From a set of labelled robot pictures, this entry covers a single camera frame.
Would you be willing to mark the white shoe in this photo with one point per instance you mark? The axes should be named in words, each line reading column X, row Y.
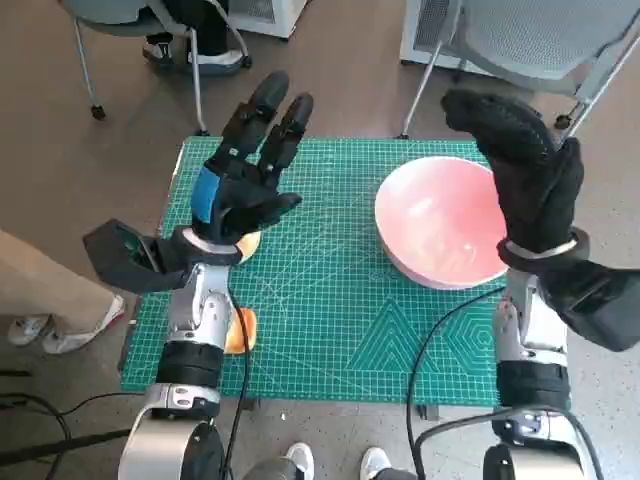
column 375, row 462
column 300, row 460

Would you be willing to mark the rectangular toy toast bread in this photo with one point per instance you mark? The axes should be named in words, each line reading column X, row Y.
column 252, row 325

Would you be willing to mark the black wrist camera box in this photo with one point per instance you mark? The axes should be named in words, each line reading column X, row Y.
column 600, row 310
column 115, row 260

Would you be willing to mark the black table bracket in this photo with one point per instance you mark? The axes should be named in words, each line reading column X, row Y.
column 251, row 405
column 428, row 412

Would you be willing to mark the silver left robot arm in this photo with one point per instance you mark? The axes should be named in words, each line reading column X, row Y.
column 192, row 305

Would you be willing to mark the white cabinet with grey panel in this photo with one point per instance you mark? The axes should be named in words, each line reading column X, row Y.
column 270, row 15

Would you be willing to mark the green cutting mat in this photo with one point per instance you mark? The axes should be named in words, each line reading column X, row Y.
column 310, row 280

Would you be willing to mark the pink bowl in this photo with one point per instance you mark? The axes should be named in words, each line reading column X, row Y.
column 430, row 220

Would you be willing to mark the grey mesh chair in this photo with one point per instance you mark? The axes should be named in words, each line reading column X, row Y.
column 525, row 30

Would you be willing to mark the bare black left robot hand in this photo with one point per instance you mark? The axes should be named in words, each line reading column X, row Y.
column 240, row 190

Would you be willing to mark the round toy bread bun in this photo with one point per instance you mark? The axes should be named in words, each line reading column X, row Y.
column 248, row 245

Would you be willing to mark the white perforated cabinet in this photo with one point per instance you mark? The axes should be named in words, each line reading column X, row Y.
column 425, row 30

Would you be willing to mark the grey chair with solid seat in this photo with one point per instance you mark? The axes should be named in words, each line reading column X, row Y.
column 100, row 10

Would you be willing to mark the black floor bar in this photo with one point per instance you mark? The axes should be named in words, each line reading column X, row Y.
column 65, row 446

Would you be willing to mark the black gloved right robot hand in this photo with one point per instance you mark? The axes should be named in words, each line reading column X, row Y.
column 530, row 170

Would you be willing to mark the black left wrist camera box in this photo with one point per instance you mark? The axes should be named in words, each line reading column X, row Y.
column 115, row 260

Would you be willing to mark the person in beige trousers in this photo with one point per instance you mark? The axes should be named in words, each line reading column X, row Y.
column 40, row 280

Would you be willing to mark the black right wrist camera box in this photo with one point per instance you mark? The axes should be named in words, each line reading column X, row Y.
column 600, row 310

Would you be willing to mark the seated person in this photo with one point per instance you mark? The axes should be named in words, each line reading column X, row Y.
column 210, row 30

